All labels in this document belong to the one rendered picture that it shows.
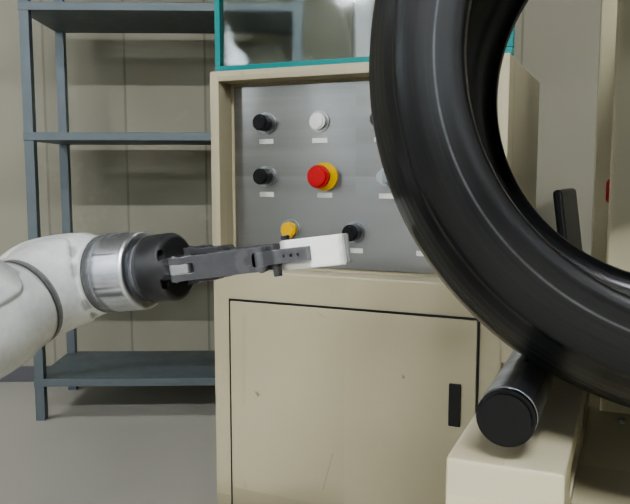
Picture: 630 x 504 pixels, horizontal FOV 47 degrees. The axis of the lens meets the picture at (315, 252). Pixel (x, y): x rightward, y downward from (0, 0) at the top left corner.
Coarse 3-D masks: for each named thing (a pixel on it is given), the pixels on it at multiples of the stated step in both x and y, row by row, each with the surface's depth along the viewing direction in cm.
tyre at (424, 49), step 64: (384, 0) 56; (448, 0) 52; (512, 0) 76; (384, 64) 56; (448, 64) 52; (384, 128) 57; (448, 128) 53; (448, 192) 53; (512, 192) 77; (448, 256) 55; (512, 256) 52; (576, 256) 76; (512, 320) 54; (576, 320) 51; (576, 384) 55
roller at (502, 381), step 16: (512, 352) 68; (512, 368) 60; (528, 368) 60; (496, 384) 56; (512, 384) 55; (528, 384) 56; (544, 384) 60; (480, 400) 56; (496, 400) 54; (512, 400) 54; (528, 400) 54; (544, 400) 58; (480, 416) 55; (496, 416) 54; (512, 416) 54; (528, 416) 53; (496, 432) 54; (512, 432) 54; (528, 432) 53
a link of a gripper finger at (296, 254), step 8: (288, 248) 72; (296, 248) 71; (304, 248) 71; (256, 256) 71; (264, 256) 71; (272, 256) 72; (280, 256) 72; (288, 256) 72; (296, 256) 71; (304, 256) 71; (256, 264) 71; (264, 264) 71; (272, 264) 72
